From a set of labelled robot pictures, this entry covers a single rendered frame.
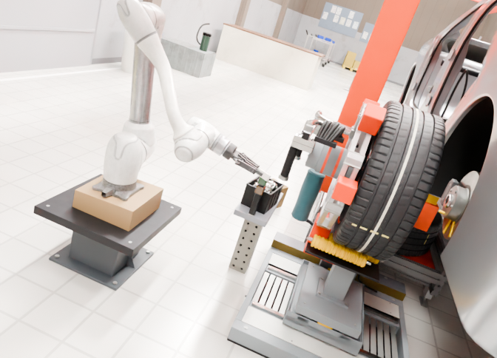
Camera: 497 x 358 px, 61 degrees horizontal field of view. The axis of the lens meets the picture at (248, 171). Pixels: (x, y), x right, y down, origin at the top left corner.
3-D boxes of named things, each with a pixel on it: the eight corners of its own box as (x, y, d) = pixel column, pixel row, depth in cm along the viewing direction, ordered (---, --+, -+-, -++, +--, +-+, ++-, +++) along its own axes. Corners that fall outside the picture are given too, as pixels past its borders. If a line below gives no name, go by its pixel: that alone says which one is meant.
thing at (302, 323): (356, 357, 192) (364, 341, 189) (281, 324, 198) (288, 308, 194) (358, 296, 238) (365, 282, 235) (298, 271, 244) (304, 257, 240)
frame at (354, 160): (326, 247, 172) (380, 122, 153) (310, 241, 173) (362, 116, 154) (336, 200, 222) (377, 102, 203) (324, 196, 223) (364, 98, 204)
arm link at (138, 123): (113, 164, 210) (129, 150, 230) (145, 170, 209) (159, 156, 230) (123, -2, 181) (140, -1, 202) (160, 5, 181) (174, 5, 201)
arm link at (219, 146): (223, 131, 195) (234, 138, 195) (213, 146, 198) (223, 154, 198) (218, 135, 186) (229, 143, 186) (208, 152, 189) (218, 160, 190)
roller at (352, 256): (368, 272, 183) (373, 261, 181) (304, 245, 188) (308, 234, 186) (368, 265, 189) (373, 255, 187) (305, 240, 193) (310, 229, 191)
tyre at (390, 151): (441, 98, 194) (383, 209, 228) (391, 80, 198) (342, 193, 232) (455, 157, 139) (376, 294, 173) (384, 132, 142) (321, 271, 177)
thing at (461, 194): (462, 249, 171) (495, 174, 167) (443, 241, 172) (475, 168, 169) (441, 234, 202) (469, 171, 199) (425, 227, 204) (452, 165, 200)
